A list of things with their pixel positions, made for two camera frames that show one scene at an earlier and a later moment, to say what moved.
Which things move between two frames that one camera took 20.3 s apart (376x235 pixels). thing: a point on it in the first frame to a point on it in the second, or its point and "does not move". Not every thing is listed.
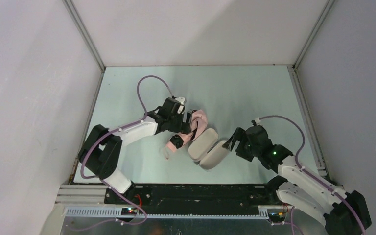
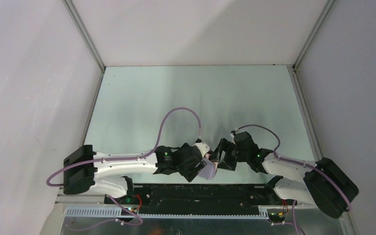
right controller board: x=277 y=217 does not move
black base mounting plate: x=193 y=198 does not move
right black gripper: x=240 y=142 to x=230 y=154
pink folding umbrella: x=199 y=123 to x=206 y=155
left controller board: x=129 y=211 does not move
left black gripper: x=187 y=122 to x=196 y=162
